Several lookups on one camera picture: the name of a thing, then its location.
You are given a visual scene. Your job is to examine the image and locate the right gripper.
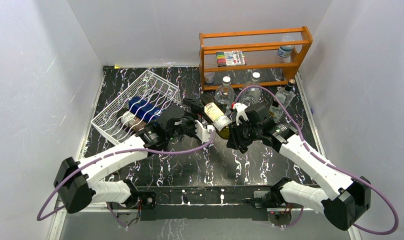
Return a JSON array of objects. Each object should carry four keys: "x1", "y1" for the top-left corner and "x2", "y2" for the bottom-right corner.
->
[{"x1": 226, "y1": 117, "x2": 262, "y2": 150}]

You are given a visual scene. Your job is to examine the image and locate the clear round white-capped bottle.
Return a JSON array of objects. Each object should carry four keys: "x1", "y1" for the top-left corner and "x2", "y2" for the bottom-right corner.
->
[{"x1": 214, "y1": 76, "x2": 235, "y2": 116}]

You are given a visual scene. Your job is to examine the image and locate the blue square bottle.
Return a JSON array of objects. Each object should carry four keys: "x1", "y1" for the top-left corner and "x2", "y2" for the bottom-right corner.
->
[{"x1": 128, "y1": 96, "x2": 162, "y2": 123}]

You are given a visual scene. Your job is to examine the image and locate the dark green wine bottle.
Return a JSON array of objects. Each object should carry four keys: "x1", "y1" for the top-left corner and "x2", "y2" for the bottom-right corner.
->
[{"x1": 116, "y1": 109, "x2": 147, "y2": 132}]

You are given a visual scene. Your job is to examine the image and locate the grey bottle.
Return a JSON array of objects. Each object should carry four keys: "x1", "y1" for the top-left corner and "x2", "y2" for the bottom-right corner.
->
[{"x1": 269, "y1": 79, "x2": 296, "y2": 123}]

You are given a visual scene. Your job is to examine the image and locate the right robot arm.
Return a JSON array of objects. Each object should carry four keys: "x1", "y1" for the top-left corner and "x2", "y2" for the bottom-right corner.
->
[{"x1": 227, "y1": 102, "x2": 371, "y2": 231}]

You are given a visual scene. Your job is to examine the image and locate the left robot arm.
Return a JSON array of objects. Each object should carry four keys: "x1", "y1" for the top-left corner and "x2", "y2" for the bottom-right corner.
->
[{"x1": 53, "y1": 98, "x2": 215, "y2": 214}]

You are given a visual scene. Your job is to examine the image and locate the small glass jar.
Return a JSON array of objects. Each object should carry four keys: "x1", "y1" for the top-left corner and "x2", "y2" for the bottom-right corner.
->
[{"x1": 203, "y1": 72, "x2": 215, "y2": 86}]

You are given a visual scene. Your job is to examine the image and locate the marker pen set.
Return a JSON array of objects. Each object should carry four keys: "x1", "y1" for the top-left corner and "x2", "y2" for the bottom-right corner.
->
[{"x1": 215, "y1": 50, "x2": 246, "y2": 67}]

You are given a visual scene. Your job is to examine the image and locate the orange wooden shelf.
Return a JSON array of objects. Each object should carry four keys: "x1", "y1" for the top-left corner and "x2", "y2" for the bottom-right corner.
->
[{"x1": 199, "y1": 26, "x2": 313, "y2": 91}]

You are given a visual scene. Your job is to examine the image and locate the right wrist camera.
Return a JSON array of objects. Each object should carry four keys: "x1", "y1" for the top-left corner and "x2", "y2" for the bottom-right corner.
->
[{"x1": 231, "y1": 102, "x2": 248, "y2": 126}]

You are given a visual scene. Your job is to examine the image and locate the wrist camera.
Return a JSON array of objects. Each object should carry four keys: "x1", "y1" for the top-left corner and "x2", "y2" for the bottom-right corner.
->
[
  {"x1": 195, "y1": 120, "x2": 215, "y2": 143},
  {"x1": 231, "y1": 102, "x2": 248, "y2": 126}
]

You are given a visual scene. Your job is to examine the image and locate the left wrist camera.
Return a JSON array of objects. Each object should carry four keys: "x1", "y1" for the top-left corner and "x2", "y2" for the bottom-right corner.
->
[{"x1": 195, "y1": 120, "x2": 215, "y2": 143}]

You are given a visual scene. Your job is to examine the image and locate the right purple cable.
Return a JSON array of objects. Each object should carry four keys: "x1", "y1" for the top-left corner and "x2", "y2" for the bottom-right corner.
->
[{"x1": 233, "y1": 85, "x2": 400, "y2": 236}]

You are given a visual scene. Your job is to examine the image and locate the purple cable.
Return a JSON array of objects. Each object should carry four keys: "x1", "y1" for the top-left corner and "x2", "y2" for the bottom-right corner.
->
[
  {"x1": 36, "y1": 129, "x2": 216, "y2": 222},
  {"x1": 233, "y1": 85, "x2": 400, "y2": 236}
]

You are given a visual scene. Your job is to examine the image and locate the white wire wine rack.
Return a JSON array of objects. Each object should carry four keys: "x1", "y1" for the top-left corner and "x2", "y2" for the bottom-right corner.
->
[{"x1": 91, "y1": 69, "x2": 181, "y2": 145}]

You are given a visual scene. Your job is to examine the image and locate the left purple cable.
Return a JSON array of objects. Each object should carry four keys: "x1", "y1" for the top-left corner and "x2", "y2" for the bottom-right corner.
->
[{"x1": 36, "y1": 129, "x2": 216, "y2": 222}]

